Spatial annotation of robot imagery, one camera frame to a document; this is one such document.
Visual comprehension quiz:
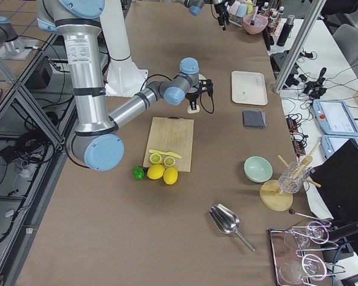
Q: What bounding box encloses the blue plastic cup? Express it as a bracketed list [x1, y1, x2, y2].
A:
[236, 3, 248, 18]

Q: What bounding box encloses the wooden cup tree stand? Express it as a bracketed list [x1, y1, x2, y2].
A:
[260, 142, 321, 211]

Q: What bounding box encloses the black thermos bottle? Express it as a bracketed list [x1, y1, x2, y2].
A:
[276, 15, 295, 46]

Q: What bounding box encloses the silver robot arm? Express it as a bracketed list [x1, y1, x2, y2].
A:
[37, 1, 212, 171]
[179, 0, 234, 30]

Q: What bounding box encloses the lemon half slice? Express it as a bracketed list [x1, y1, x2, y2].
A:
[163, 156, 176, 167]
[149, 153, 163, 164]

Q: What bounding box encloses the left black orange usb hub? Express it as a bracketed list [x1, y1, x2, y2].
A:
[286, 117, 300, 132]

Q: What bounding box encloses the blue teach pendant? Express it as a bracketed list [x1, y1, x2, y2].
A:
[312, 100, 358, 137]
[320, 135, 358, 159]

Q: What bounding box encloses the pink plastic cup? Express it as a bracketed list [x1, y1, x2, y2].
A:
[229, 1, 243, 17]

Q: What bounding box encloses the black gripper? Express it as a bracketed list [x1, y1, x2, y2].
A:
[213, 0, 230, 30]
[186, 79, 213, 110]

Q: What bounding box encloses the yellow plastic knife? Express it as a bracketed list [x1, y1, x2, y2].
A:
[148, 149, 182, 158]

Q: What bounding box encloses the green lime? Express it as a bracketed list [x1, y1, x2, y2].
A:
[132, 166, 146, 181]

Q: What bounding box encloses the white wire cup rack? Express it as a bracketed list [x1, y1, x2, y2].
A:
[229, 13, 243, 26]

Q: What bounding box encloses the green bowl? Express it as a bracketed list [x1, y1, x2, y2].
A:
[243, 156, 273, 183]

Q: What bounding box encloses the cream rabbit tray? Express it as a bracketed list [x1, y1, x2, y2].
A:
[231, 71, 268, 106]

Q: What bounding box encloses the whole yellow lemon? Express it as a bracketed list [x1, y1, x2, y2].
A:
[163, 167, 178, 185]
[147, 164, 165, 180]

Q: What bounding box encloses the aluminium frame post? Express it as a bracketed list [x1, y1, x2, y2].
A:
[273, 0, 326, 94]

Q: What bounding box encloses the metal tray with glasses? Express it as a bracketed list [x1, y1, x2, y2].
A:
[268, 220, 345, 285]

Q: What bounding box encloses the black orange usb hub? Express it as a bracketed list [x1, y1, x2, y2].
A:
[286, 117, 300, 132]
[291, 138, 305, 157]

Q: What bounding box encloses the wooden cutting board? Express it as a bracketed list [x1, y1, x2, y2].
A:
[143, 117, 194, 172]

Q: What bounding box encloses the upper lemon half slice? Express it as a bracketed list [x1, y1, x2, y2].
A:
[149, 153, 163, 164]

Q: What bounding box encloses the grey office chair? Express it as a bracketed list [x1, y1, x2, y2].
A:
[332, 24, 358, 65]

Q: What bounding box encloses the upper whole yellow lemon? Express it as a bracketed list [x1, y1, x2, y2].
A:
[147, 164, 165, 180]

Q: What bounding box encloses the lower blue teach pendant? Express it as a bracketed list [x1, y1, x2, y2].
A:
[320, 135, 358, 159]

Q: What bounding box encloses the lower whole yellow lemon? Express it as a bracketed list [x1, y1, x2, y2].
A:
[163, 167, 178, 185]

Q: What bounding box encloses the right black orange usb hub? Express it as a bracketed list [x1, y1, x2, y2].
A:
[291, 138, 305, 157]

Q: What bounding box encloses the metal scoop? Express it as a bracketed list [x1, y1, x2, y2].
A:
[209, 203, 255, 252]

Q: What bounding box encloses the clear glass cup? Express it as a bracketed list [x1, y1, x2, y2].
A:
[278, 161, 310, 194]

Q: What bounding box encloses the grey folded cloth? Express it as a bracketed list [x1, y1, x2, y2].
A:
[242, 110, 266, 129]

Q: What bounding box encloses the lower lemon half slice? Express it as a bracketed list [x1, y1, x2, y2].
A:
[163, 156, 176, 167]

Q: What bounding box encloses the upper blue teach pendant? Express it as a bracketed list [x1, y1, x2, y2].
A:
[312, 100, 358, 137]

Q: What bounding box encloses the pink bowl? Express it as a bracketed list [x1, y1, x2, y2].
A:
[243, 14, 268, 35]

